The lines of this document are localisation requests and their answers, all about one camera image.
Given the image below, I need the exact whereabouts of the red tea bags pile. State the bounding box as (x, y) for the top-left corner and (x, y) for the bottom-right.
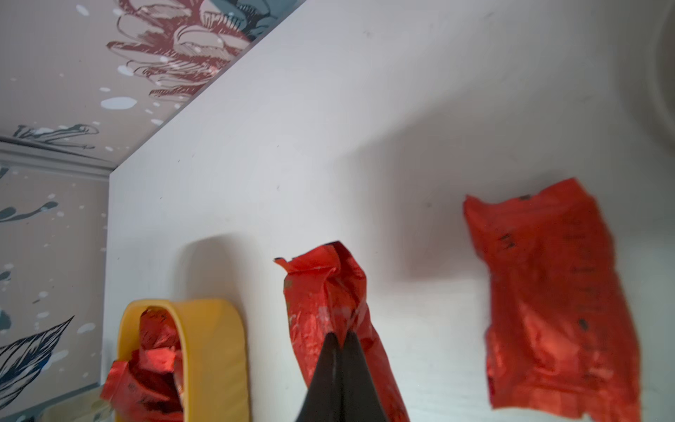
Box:
(100, 307), (185, 421)

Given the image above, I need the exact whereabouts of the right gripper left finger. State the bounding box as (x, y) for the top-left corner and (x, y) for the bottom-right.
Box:
(296, 332), (343, 422)

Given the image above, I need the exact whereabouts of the red tea bag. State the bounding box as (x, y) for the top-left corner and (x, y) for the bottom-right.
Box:
(463, 179), (642, 421)
(274, 242), (410, 421)

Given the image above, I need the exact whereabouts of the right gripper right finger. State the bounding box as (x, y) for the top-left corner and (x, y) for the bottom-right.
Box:
(341, 332), (388, 422)

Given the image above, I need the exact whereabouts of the yellow plastic storage box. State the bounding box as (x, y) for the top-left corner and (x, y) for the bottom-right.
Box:
(117, 299), (251, 421)

